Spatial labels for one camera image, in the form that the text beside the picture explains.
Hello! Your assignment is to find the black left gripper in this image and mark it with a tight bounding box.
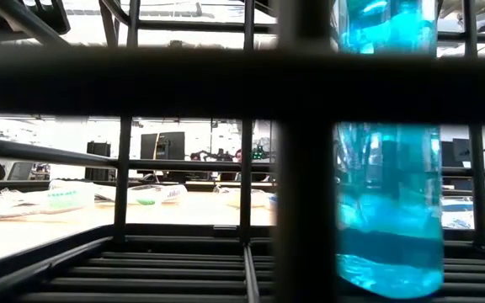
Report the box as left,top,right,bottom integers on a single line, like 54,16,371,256
26,0,72,35

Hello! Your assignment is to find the green white toothbrush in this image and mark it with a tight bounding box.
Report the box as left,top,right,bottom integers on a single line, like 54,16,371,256
127,183,188,207
0,179,97,221

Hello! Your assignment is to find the black wire basket organizer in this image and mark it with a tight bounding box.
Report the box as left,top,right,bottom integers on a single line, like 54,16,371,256
0,0,485,303

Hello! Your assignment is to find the small blue mouthwash bottle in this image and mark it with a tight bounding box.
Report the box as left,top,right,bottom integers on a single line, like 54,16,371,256
335,0,445,300

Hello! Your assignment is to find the black tower box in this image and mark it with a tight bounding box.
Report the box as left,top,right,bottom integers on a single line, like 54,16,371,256
85,141,112,182

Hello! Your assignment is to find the dark grey laptop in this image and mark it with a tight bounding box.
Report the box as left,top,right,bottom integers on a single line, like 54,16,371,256
7,162,35,182

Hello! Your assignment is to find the black background monitor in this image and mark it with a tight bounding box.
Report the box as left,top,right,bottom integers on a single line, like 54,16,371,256
140,130,187,162
440,137,472,168

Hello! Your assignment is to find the orange white wrapped toothbrush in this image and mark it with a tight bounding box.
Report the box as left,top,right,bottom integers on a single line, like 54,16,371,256
213,186,269,210

